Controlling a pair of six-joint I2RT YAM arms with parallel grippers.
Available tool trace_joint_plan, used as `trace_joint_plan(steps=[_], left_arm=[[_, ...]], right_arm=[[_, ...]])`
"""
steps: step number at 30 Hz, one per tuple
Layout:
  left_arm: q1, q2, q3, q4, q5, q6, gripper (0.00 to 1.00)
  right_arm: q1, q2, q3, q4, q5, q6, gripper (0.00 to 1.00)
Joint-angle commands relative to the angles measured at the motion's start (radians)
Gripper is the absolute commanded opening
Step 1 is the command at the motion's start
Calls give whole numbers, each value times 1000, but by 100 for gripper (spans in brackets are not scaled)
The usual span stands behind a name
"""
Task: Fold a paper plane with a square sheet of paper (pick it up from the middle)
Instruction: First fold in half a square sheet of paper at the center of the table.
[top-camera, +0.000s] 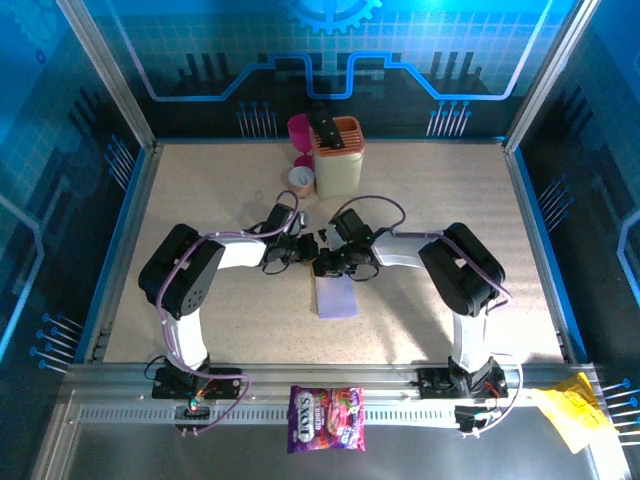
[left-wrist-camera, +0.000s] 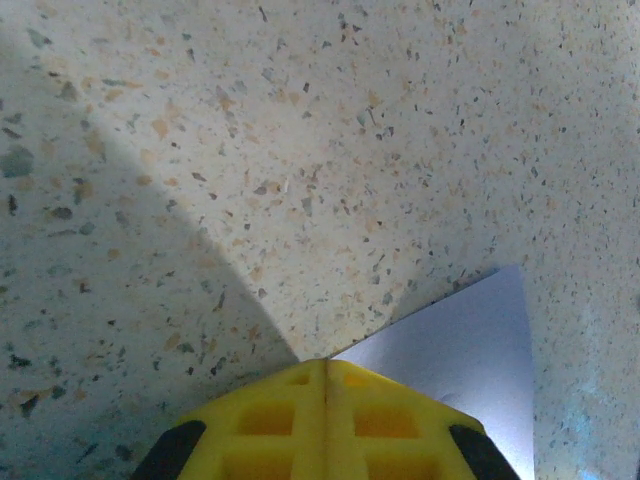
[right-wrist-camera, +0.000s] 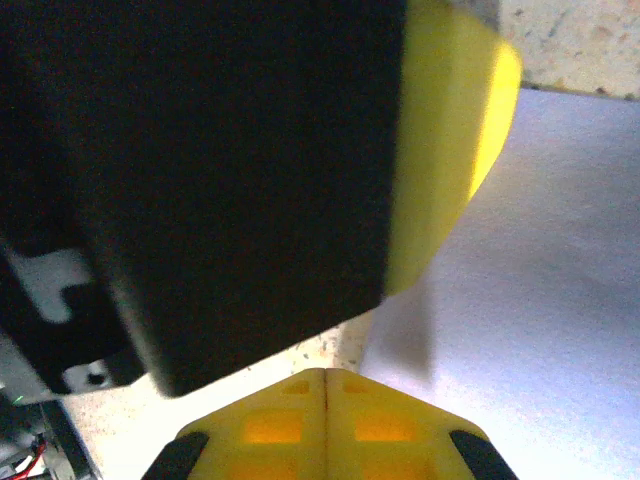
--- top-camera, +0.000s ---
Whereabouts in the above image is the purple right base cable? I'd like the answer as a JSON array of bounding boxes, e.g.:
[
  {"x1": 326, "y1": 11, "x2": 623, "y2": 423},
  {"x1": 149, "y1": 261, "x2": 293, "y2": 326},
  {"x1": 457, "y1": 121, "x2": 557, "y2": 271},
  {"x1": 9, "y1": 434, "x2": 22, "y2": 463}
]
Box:
[{"x1": 462, "y1": 360, "x2": 525, "y2": 439}]

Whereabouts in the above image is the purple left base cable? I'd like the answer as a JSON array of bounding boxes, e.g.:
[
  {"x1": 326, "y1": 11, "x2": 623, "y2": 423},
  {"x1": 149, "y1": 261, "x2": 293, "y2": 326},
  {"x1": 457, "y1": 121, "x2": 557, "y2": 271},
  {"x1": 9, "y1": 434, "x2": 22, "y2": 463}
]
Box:
[{"x1": 162, "y1": 374, "x2": 250, "y2": 437}]

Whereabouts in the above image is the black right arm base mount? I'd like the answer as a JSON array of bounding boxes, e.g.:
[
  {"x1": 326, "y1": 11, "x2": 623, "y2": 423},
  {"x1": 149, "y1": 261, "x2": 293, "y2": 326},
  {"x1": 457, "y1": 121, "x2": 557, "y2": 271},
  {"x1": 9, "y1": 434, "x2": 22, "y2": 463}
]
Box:
[{"x1": 417, "y1": 367, "x2": 509, "y2": 400}]

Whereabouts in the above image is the yellow plastic bag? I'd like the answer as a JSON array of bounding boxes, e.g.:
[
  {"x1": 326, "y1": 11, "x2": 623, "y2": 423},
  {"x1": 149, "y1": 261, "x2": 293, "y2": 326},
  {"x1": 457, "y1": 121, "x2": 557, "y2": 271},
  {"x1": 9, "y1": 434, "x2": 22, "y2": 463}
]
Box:
[{"x1": 529, "y1": 372, "x2": 619, "y2": 455}]

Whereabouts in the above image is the pink plastic goblet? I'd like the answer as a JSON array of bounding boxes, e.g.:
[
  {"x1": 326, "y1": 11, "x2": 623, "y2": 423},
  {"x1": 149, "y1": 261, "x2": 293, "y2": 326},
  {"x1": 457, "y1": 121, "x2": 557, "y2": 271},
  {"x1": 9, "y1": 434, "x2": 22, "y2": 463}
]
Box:
[{"x1": 286, "y1": 113, "x2": 316, "y2": 170}]

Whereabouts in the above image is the aluminium frame post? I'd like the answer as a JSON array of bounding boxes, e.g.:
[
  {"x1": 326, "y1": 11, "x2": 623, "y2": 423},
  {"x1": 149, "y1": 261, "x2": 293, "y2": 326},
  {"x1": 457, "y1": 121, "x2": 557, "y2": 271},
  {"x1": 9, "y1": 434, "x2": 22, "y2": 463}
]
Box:
[
  {"x1": 503, "y1": 0, "x2": 601, "y2": 154},
  {"x1": 54, "y1": 0, "x2": 159, "y2": 151}
]

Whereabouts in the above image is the purple candy bag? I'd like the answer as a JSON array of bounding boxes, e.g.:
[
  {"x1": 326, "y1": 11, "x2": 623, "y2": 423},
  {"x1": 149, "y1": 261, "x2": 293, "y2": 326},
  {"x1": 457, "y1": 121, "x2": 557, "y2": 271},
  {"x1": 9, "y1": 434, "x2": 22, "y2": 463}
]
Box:
[{"x1": 287, "y1": 384, "x2": 366, "y2": 454}]

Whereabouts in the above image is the beige knife block orange lid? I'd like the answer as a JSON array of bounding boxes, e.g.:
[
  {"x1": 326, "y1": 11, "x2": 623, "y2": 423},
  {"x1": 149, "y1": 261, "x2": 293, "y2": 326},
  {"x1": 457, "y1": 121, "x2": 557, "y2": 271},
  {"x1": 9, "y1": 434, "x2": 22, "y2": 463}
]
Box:
[{"x1": 309, "y1": 116, "x2": 366, "y2": 203}]

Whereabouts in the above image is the black knife handle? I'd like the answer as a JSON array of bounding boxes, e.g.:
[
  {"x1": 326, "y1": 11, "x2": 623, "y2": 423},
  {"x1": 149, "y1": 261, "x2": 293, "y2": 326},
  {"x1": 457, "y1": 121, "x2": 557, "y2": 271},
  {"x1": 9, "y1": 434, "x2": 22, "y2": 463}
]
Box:
[{"x1": 305, "y1": 112, "x2": 346, "y2": 150}]

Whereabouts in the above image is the lavender paper sheet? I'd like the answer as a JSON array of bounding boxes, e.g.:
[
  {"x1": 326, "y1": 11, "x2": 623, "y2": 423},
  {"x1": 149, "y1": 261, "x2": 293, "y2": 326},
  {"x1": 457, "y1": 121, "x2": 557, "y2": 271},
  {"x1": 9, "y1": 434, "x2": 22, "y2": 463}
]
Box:
[{"x1": 314, "y1": 269, "x2": 361, "y2": 320}]

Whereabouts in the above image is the aluminium table rail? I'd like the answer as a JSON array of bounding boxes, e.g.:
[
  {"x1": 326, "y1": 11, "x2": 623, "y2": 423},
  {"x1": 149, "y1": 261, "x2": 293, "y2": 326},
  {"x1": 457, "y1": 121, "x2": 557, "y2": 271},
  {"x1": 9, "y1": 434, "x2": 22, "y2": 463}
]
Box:
[{"x1": 64, "y1": 362, "x2": 601, "y2": 426}]

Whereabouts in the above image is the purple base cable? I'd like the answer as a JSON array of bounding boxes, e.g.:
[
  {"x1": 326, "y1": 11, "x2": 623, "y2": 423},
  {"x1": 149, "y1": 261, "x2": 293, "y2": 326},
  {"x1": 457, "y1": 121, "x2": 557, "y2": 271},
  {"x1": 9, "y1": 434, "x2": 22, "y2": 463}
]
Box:
[
  {"x1": 462, "y1": 360, "x2": 525, "y2": 439},
  {"x1": 162, "y1": 374, "x2": 250, "y2": 437}
]

